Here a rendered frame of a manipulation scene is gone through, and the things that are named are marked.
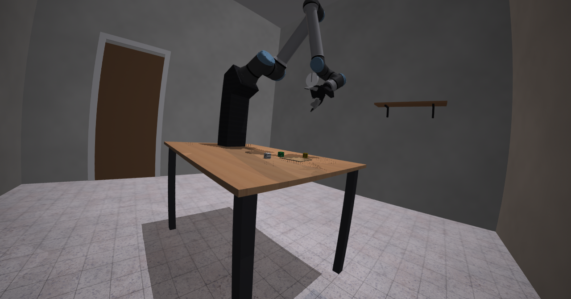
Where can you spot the tan flat mat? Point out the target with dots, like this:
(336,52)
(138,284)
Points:
(298,159)

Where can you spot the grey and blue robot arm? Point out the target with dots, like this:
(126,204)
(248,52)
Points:
(273,67)

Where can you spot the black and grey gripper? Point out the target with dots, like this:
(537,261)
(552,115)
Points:
(317,92)

